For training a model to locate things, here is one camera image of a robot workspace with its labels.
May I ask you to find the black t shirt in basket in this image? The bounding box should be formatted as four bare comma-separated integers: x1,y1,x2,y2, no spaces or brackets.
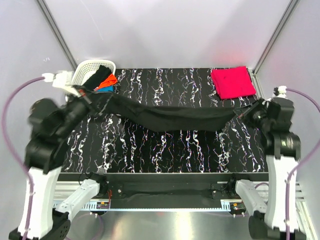
82,65,113,90

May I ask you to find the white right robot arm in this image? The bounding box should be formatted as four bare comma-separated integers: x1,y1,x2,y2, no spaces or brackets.
227,97,307,240

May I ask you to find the white plastic basket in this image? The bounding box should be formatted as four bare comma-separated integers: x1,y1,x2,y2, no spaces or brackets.
69,59,116,86

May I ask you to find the orange t shirt in basket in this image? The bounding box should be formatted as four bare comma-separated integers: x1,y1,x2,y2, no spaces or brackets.
94,73,118,91

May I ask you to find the aluminium frame rail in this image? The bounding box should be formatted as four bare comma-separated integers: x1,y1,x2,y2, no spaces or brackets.
54,181,304,201

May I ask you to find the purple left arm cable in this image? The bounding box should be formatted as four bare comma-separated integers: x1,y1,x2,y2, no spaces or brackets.
2,76,106,240

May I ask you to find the left aluminium corner post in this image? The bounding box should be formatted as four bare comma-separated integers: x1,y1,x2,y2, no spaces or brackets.
35,0,78,70

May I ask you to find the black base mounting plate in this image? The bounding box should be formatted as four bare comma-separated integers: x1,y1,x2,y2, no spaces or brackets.
95,173,254,210

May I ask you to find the blue t shirt in basket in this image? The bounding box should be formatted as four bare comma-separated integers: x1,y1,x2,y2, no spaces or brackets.
95,85,114,93

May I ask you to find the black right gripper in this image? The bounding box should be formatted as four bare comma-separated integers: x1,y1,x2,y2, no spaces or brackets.
233,97,273,133

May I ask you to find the black t shirt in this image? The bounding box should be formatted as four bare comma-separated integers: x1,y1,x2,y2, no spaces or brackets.
74,86,236,132
82,65,113,90

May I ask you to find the aluminium corner post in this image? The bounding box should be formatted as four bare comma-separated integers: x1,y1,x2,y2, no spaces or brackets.
252,0,301,75
35,0,78,70

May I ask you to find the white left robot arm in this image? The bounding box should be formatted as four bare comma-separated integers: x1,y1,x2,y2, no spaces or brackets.
8,96,108,240

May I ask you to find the folded pink t shirt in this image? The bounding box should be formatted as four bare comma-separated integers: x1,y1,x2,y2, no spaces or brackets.
210,66,256,100

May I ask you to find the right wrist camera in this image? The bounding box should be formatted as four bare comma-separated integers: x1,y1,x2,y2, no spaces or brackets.
272,85,288,99

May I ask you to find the right aluminium corner post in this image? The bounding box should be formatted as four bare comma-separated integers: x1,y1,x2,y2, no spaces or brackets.
252,0,301,75

